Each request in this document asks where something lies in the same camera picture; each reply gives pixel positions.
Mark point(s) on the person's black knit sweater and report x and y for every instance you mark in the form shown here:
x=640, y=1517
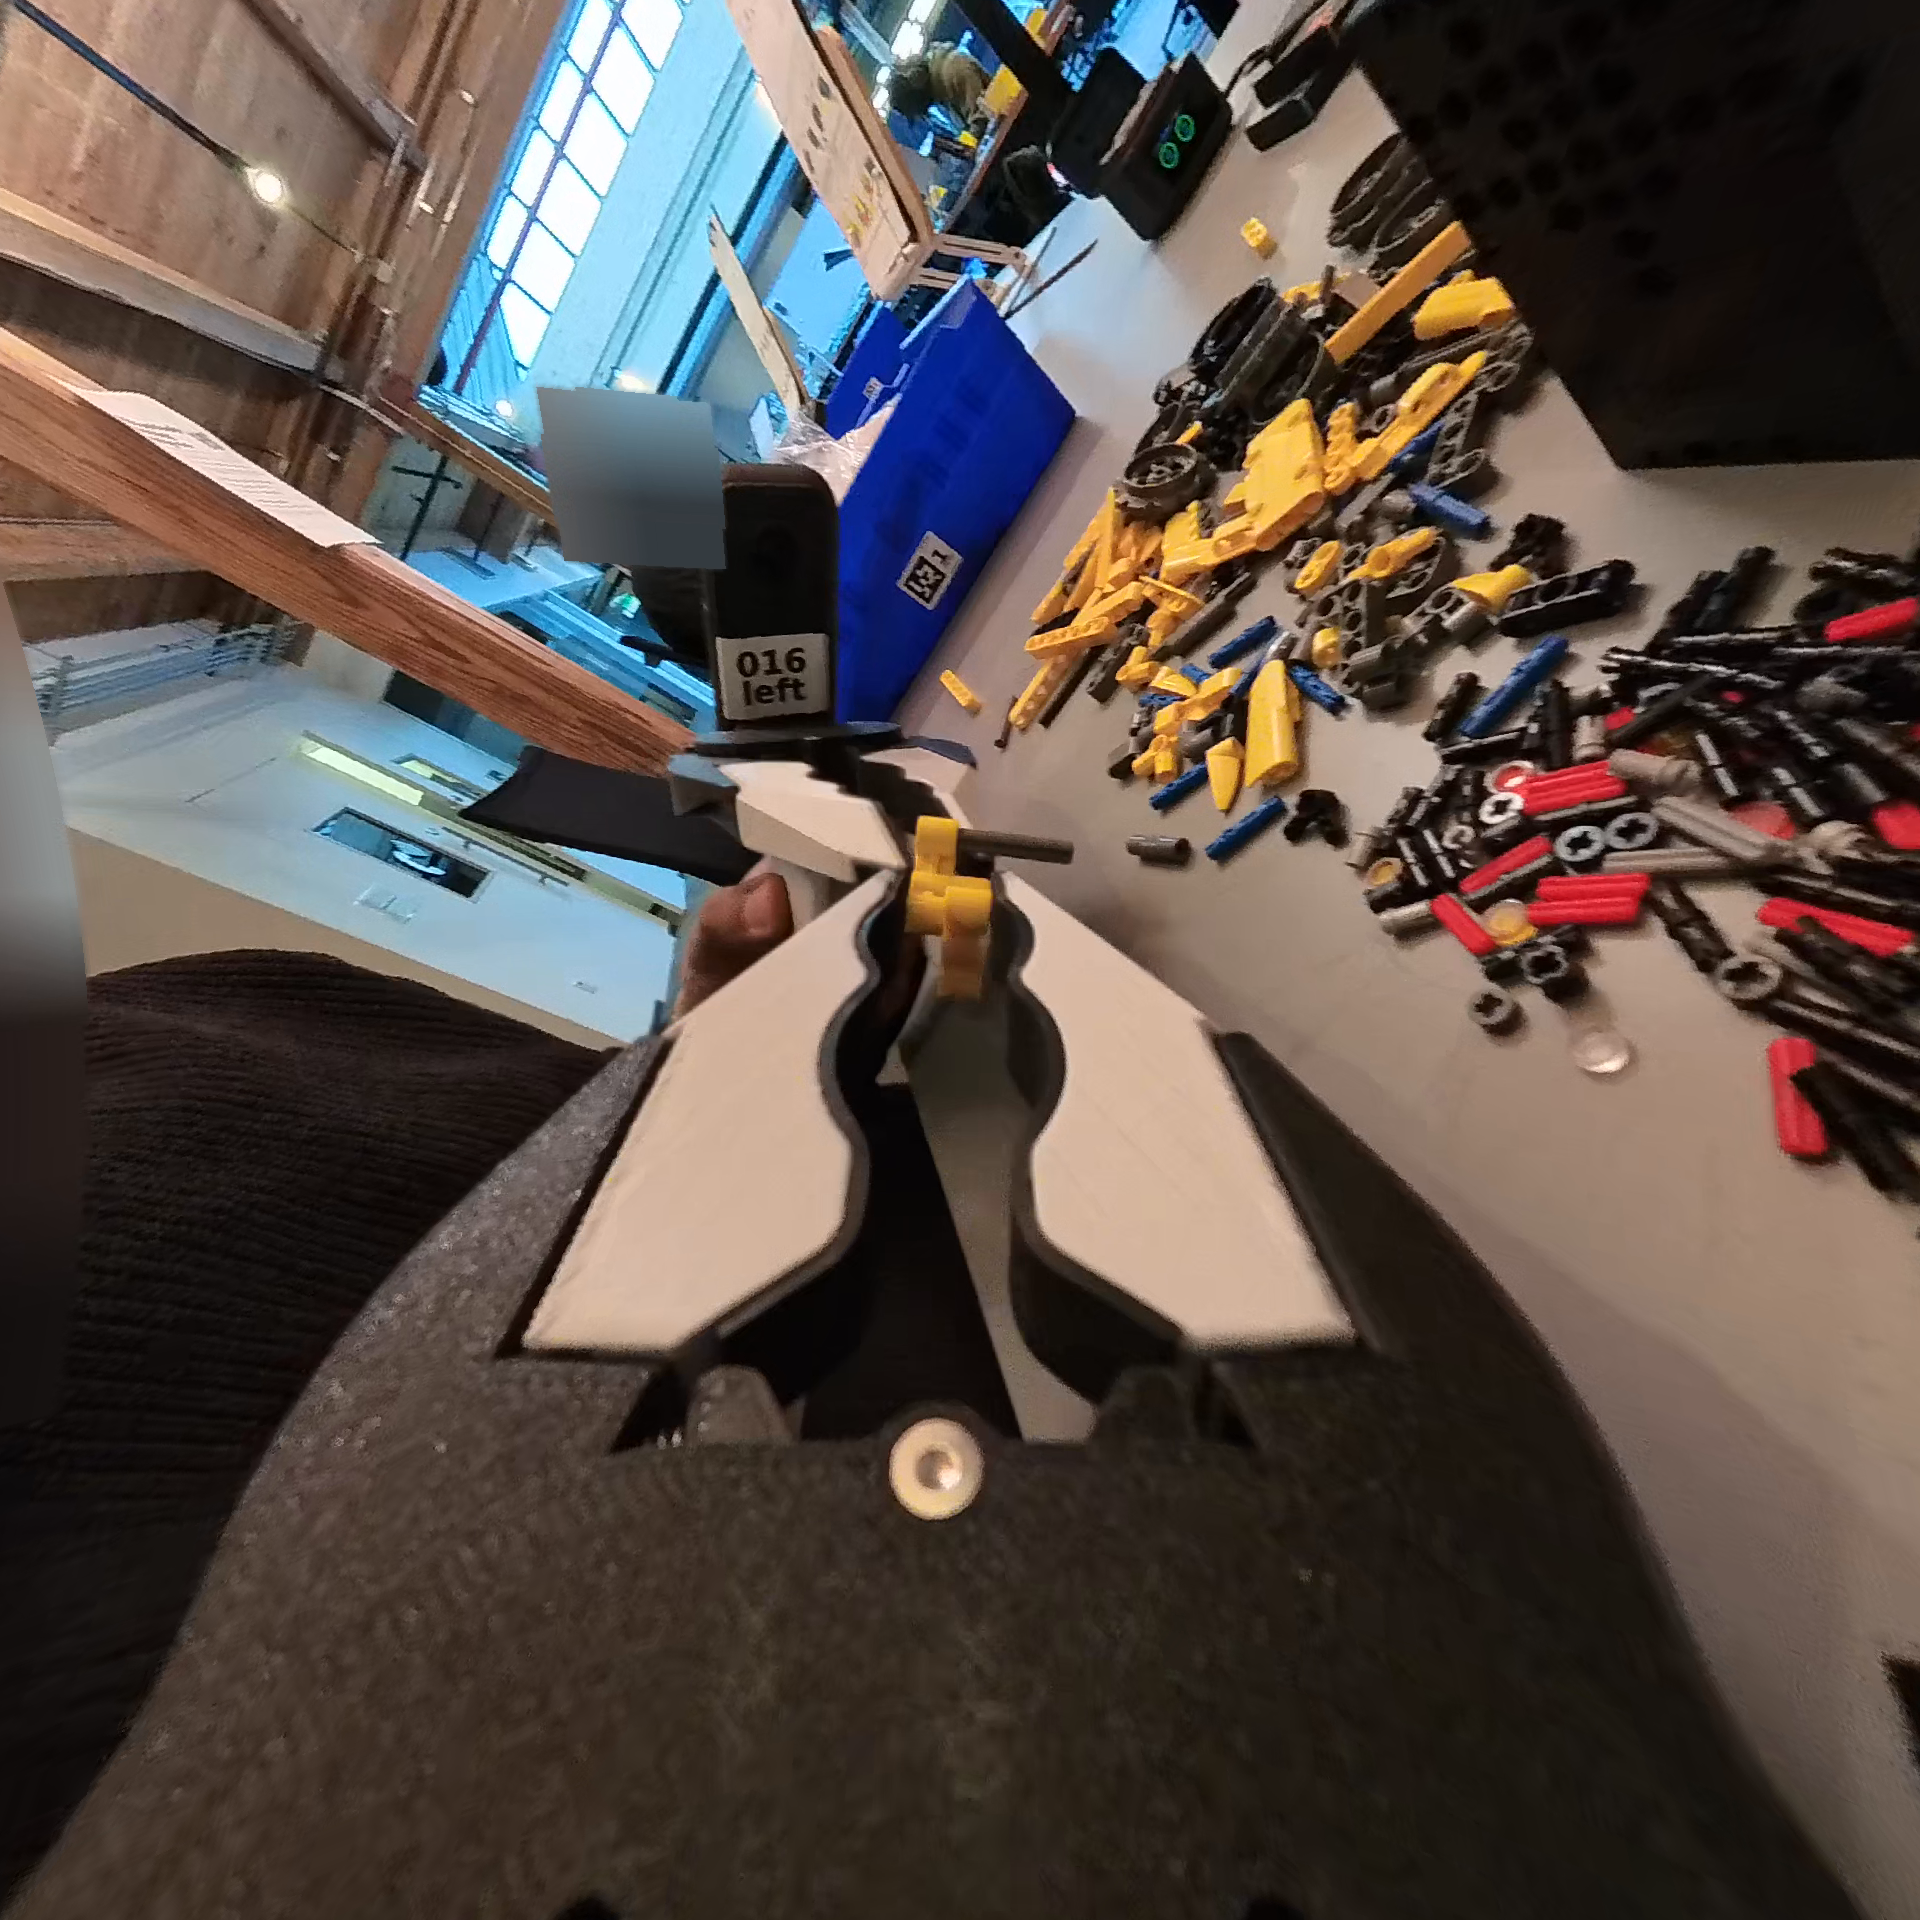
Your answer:
x=256, y=1200

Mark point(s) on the blue storage bin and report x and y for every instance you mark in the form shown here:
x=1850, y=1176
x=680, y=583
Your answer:
x=945, y=451

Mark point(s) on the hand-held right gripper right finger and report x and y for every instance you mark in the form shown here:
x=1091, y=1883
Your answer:
x=1186, y=1188

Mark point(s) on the black device green lights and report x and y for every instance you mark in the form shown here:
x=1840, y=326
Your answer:
x=1147, y=141

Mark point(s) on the pile of yellow grey beams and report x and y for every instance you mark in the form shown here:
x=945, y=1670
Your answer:
x=1274, y=493

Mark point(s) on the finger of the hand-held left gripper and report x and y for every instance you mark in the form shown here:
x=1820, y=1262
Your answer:
x=812, y=894
x=812, y=819

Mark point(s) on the black two-hole connector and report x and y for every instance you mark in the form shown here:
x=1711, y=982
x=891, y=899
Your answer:
x=1570, y=599

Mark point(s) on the person's left hand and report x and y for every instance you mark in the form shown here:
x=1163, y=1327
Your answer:
x=740, y=938

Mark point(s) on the black angled connector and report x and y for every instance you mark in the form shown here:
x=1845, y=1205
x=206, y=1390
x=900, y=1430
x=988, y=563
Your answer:
x=1316, y=819

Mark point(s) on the black perforated block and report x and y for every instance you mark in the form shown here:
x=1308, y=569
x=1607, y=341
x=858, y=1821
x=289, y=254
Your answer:
x=1680, y=194

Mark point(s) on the dark grey axle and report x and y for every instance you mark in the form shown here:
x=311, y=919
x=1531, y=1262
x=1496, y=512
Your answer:
x=1027, y=852

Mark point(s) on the pile of black red pins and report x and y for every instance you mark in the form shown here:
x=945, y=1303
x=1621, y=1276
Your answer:
x=1680, y=840

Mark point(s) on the wooden ceiling beam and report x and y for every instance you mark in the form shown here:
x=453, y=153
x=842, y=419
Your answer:
x=377, y=587

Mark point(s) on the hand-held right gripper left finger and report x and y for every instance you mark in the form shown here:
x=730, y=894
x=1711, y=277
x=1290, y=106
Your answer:
x=721, y=1169

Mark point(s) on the clear round stud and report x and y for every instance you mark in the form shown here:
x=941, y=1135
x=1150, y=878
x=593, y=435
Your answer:
x=1603, y=1050

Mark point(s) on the dark grey tube connector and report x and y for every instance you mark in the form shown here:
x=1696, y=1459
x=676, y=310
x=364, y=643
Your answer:
x=1162, y=852

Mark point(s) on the cluster of black wheel rims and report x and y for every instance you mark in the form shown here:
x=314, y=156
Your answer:
x=1263, y=355

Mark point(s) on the blue pin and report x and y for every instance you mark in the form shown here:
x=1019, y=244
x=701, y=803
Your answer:
x=1516, y=687
x=1248, y=829

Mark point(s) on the short yellow beam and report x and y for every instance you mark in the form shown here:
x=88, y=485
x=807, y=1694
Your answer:
x=960, y=692

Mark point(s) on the yellow connector assembly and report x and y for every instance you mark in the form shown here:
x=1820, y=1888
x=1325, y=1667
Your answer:
x=945, y=908

